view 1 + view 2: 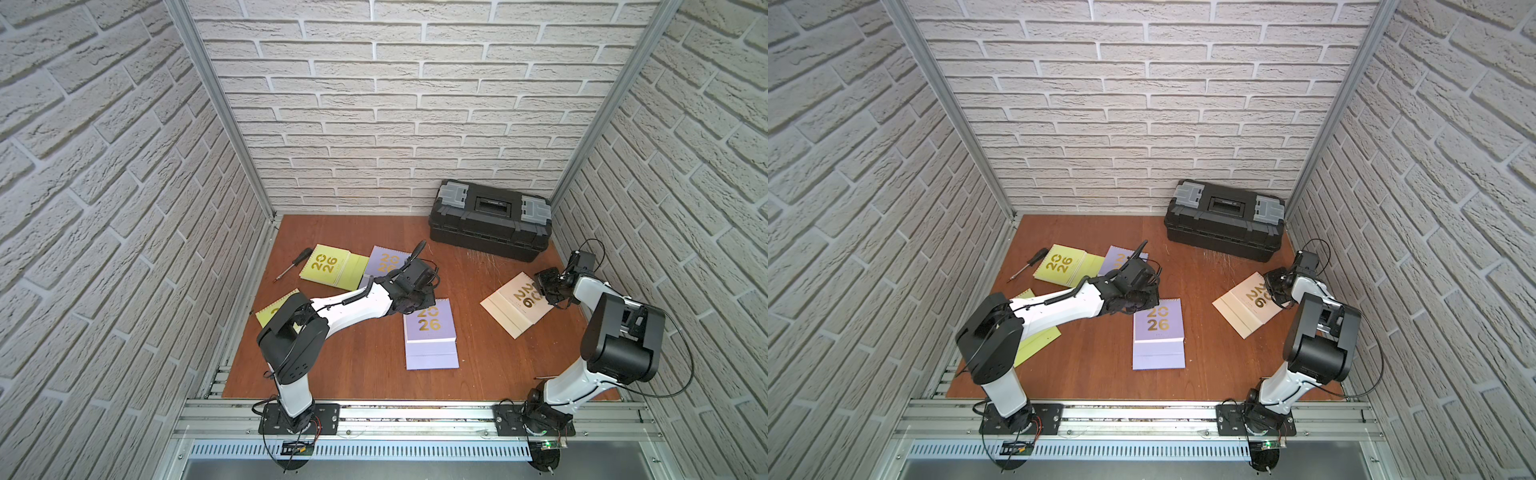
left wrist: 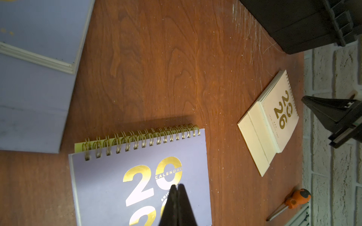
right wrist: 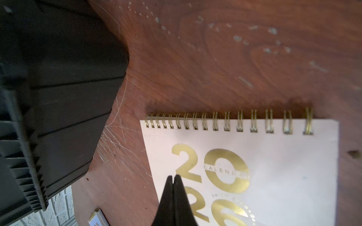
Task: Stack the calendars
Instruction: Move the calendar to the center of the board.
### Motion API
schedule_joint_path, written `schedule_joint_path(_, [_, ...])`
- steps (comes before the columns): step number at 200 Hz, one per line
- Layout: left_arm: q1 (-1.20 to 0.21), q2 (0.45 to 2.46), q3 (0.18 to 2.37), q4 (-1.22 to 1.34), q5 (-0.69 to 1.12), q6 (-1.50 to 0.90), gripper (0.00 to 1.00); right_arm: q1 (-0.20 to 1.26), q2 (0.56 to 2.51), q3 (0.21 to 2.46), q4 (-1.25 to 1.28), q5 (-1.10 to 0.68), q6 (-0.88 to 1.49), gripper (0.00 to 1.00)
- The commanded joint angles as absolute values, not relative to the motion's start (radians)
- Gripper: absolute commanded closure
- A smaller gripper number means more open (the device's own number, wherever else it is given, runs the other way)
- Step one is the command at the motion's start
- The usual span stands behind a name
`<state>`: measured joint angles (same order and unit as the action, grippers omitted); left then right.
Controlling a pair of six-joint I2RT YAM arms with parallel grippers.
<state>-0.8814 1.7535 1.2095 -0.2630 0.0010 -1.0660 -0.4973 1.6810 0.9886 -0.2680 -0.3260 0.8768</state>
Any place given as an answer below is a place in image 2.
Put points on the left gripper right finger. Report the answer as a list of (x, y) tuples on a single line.
[(185, 216)]

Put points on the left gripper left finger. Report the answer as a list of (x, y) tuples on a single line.
[(170, 213)]

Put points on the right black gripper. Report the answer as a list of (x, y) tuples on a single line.
[(342, 117)]

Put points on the purple calendar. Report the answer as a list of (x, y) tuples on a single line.
[(125, 179), (41, 48)]

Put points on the beige calendar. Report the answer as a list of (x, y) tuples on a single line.
[(270, 122)]

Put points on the orange screwdriver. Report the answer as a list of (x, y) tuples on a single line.
[(298, 198)]

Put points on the black grey toolbox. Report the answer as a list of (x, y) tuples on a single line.
[(301, 25)]

